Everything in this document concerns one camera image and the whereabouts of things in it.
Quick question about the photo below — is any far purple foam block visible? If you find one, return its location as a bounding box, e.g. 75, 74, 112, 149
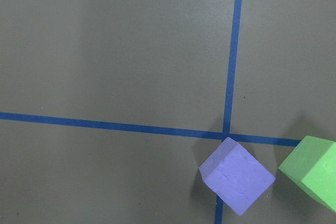
199, 137, 276, 216

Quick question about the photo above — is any green foam block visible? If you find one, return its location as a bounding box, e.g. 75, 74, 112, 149
278, 136, 335, 211

